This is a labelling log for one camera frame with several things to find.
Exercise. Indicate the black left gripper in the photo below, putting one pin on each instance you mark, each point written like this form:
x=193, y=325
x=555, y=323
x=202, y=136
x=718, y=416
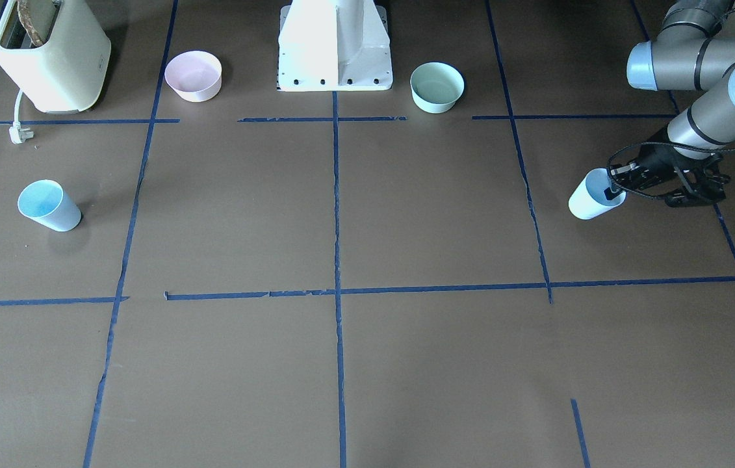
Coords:
x=653, y=160

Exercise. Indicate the pale green bowl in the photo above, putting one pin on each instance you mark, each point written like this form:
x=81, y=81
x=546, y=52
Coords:
x=436, y=86

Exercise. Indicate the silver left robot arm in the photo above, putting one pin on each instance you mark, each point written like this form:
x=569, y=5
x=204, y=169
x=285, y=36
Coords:
x=687, y=54

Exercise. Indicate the toasted bread slice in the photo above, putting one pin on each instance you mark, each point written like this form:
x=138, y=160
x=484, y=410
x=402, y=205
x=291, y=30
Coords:
x=34, y=18

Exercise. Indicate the pink bowl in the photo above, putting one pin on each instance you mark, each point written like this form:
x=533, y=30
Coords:
x=196, y=76

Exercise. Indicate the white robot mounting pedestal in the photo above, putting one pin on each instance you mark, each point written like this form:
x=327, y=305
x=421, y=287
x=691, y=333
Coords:
x=334, y=46

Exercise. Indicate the blue cup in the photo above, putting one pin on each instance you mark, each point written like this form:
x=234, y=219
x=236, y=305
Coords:
x=587, y=200
x=47, y=203

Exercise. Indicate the cream white toaster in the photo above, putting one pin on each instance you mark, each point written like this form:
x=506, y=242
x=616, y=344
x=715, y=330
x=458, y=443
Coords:
x=64, y=75

